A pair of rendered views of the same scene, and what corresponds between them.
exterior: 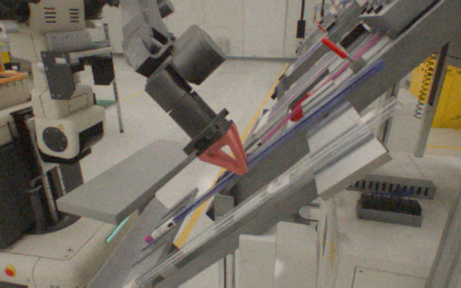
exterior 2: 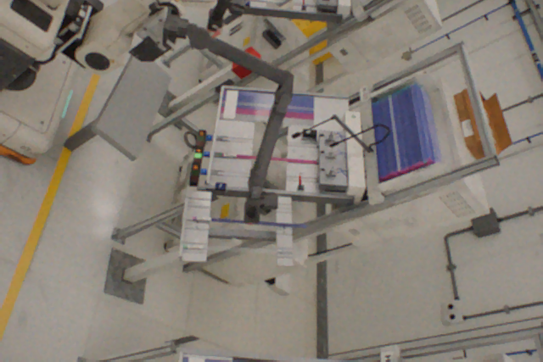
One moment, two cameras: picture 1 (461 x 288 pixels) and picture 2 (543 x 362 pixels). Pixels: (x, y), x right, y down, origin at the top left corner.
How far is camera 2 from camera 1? 1.95 m
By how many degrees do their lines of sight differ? 52
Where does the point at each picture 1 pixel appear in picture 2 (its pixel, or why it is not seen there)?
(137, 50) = (256, 192)
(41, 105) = (111, 43)
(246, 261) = (227, 242)
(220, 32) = not seen: outside the picture
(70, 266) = (47, 141)
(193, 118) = (254, 215)
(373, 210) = not seen: hidden behind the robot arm
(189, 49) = (271, 206)
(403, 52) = (314, 198)
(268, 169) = (240, 193)
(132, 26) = (259, 179)
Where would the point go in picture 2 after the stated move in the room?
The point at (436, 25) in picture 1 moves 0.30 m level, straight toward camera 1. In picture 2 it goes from (327, 199) to (316, 245)
